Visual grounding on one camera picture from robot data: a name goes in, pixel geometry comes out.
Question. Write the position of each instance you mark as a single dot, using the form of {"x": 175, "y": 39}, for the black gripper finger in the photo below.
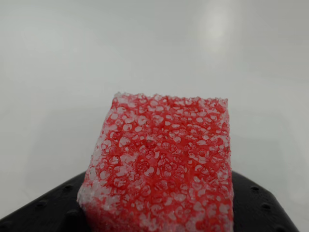
{"x": 36, "y": 215}
{"x": 256, "y": 207}

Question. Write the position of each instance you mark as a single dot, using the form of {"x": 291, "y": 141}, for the red foam cube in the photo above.
{"x": 164, "y": 164}

